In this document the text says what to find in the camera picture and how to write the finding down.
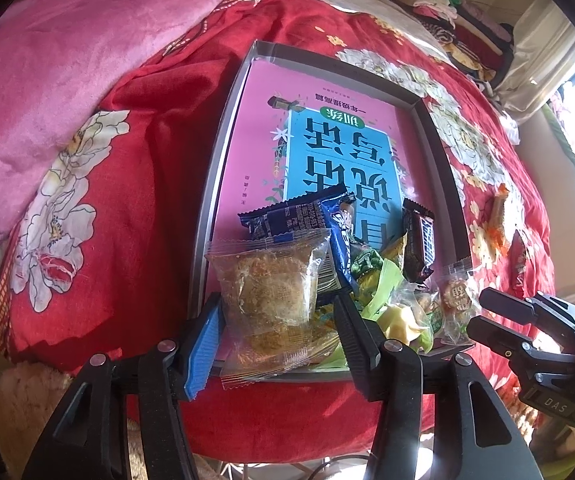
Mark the white crumpled cloth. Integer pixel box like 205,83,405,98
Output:
495,107,522,147

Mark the brown chocolate bar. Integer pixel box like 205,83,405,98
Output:
401,197,438,286

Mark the red floral blanket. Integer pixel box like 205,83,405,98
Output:
0,0,558,466

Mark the clear packet green label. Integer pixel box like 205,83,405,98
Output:
415,290,447,349

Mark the yellow-green snack bag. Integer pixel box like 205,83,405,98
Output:
312,260,437,361

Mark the orange snack packet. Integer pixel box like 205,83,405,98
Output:
487,183,513,257

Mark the cream curtain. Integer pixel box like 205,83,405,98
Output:
492,0,575,124

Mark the dark blue snack packet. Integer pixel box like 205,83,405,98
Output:
238,182,351,247

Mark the pile of folded clothes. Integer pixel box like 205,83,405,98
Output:
391,0,517,94

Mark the clear meat floss cake packet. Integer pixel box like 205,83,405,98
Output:
205,227,341,391

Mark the pink quilt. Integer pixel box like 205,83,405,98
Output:
0,0,274,252

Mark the green patterned snack packet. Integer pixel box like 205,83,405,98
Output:
350,247,404,307

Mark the grey metal tray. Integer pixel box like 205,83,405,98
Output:
188,40,473,386

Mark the beige fuzzy cloth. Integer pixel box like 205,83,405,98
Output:
0,362,77,480

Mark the small clear candy packet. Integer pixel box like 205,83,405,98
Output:
437,258,477,346

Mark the pink and blue book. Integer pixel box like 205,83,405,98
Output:
215,60,417,361

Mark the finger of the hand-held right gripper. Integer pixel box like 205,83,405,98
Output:
466,315,539,362
478,287,575,342

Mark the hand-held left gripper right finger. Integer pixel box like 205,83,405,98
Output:
331,292,543,480

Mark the bright blue snack packet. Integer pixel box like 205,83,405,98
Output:
320,194,368,296

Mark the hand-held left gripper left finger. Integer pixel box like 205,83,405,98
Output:
20,291,226,480

